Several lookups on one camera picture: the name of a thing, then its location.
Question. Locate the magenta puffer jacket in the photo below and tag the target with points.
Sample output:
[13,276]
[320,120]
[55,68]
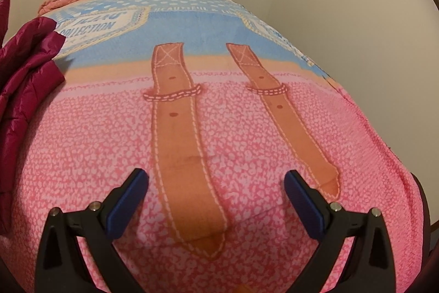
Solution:
[27,80]

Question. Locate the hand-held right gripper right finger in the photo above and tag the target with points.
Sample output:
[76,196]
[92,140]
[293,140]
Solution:
[305,207]

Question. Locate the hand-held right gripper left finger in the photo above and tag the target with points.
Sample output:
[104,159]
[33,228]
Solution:
[127,207]

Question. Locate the pink and blue printed blanket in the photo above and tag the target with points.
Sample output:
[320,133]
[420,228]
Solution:
[219,128]

